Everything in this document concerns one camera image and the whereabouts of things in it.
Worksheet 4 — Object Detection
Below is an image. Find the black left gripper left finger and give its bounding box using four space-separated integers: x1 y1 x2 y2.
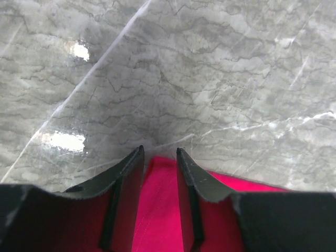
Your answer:
1 146 144 251

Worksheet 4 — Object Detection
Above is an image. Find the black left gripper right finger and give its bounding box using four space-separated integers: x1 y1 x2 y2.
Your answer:
176 148 335 251

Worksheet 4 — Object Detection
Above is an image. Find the red t shirt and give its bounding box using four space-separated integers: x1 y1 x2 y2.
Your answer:
131 156 289 252

